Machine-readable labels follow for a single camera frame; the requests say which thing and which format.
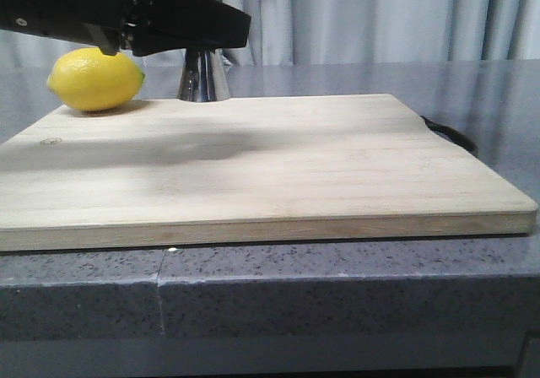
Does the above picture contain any grey curtain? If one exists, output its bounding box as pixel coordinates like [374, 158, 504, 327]
[0, 0, 540, 69]

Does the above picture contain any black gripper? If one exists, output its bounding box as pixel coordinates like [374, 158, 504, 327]
[1, 0, 251, 56]

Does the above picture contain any wooden cutting board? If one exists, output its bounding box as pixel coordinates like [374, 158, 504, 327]
[1, 94, 537, 251]

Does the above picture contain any black cutting board handle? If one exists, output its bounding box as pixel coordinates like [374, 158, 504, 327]
[421, 116, 478, 157]

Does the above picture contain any yellow lemon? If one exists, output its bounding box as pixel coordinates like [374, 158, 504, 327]
[46, 47, 144, 112]

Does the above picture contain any steel double jigger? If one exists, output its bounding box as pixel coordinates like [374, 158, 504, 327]
[178, 48, 230, 102]

